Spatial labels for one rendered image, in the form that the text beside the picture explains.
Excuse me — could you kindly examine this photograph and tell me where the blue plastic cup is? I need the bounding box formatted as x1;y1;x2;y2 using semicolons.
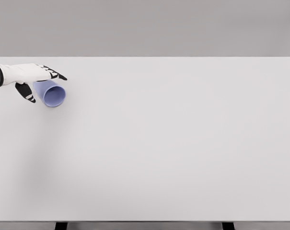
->
32;79;67;108

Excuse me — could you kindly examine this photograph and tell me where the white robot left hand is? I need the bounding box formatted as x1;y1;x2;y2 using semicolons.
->
14;63;68;104

